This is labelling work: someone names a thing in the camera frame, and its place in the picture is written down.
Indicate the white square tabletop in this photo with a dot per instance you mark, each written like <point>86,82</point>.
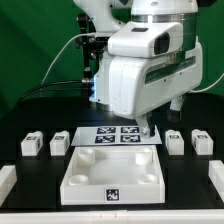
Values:
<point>113,175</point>

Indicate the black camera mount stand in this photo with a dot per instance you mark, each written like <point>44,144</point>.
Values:
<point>89,48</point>

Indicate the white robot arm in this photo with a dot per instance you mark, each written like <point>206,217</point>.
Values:
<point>110,16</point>

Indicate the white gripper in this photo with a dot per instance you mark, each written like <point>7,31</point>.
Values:
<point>134,89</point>

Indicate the white front obstacle rail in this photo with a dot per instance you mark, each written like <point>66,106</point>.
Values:
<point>118,217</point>

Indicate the white left obstacle rail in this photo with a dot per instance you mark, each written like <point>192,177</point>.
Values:
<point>8,178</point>

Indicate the white sheet with tags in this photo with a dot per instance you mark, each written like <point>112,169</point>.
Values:
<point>112,135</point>

